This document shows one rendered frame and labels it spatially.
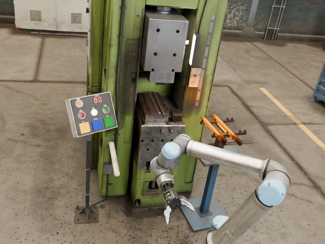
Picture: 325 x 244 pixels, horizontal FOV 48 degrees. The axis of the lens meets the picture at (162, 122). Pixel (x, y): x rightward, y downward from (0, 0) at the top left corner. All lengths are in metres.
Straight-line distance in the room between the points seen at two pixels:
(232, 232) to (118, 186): 1.79
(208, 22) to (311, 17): 7.72
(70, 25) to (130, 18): 5.35
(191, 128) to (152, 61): 0.84
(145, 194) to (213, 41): 1.51
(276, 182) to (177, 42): 1.44
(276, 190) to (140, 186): 1.82
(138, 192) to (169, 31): 1.49
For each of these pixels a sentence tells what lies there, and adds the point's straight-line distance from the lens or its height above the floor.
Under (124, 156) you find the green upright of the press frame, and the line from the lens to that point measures 3.36.
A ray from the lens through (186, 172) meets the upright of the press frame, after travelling 3.64.
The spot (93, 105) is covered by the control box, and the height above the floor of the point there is 1.13.
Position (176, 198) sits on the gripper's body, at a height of 1.16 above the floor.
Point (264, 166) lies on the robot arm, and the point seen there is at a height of 1.39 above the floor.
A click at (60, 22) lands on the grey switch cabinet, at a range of 8.11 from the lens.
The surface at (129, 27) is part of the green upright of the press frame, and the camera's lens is 2.85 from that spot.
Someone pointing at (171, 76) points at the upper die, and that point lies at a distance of 2.90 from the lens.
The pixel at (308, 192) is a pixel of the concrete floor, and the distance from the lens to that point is 4.35.
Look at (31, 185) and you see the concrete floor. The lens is 3.81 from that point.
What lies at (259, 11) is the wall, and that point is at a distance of 9.78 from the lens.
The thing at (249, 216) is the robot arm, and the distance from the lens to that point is 1.89.
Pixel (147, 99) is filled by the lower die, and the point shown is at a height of 0.99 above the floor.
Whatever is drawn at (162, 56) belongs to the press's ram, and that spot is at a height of 1.49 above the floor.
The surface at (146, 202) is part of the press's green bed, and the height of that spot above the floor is 0.08.
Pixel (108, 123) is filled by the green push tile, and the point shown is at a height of 1.00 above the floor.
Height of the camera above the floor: 2.40
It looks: 29 degrees down
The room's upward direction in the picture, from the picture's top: 8 degrees clockwise
